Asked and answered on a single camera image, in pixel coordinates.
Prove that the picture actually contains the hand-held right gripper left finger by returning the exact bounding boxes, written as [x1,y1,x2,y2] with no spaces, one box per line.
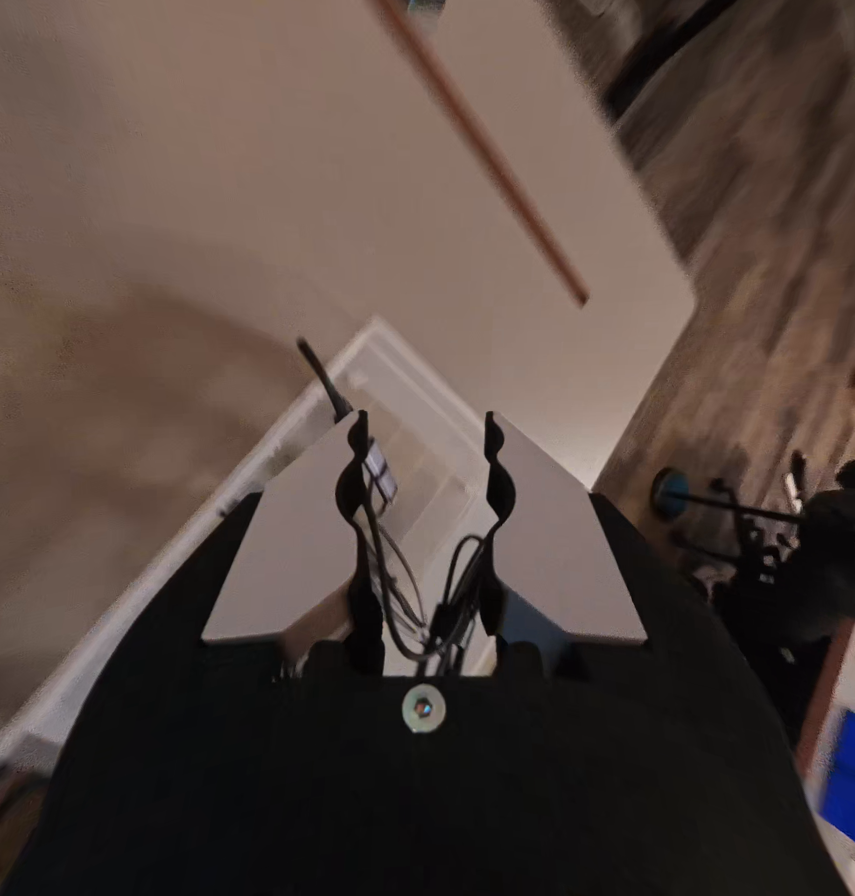
[200,409,386,676]

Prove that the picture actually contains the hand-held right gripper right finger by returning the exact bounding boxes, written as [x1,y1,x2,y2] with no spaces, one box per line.
[480,411,649,676]

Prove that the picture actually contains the black usb cable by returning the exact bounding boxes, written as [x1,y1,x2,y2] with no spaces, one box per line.
[417,535,488,676]

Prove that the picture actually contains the clear plastic bin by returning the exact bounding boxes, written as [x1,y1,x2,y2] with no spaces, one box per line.
[0,314,593,778]

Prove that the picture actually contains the black office chair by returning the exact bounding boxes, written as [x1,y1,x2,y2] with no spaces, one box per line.
[650,448,855,655]

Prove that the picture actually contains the blue plastic bin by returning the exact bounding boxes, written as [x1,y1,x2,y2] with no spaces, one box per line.
[816,707,855,841]

